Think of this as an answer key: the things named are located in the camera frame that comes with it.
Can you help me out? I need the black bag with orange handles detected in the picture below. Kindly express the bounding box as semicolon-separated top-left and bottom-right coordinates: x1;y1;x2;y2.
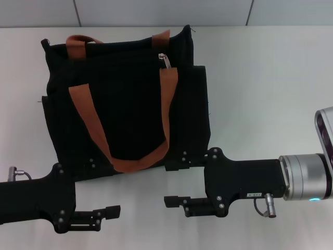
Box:
37;24;212;183

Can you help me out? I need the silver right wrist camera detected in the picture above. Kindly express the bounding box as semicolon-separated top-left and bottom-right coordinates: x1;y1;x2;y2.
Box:
314;106;333;167

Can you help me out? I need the gripper cable with connector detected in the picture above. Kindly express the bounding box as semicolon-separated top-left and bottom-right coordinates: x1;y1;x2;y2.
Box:
253;192;278;218
9;166;32;181

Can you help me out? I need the right gripper cable with connector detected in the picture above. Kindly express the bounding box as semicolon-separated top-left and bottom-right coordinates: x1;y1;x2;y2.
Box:
253;192;278;218

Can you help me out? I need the left gripper cable with connector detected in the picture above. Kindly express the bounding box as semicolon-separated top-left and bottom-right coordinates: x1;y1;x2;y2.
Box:
9;166;32;181

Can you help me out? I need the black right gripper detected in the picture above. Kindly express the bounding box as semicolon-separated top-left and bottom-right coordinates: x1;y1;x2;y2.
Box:
163;147;287;218

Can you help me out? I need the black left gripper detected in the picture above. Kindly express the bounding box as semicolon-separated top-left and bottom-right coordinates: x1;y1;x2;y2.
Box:
0;157;121;234

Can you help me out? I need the silver zipper pull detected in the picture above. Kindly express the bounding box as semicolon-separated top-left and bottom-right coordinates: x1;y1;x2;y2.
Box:
158;53;173;71

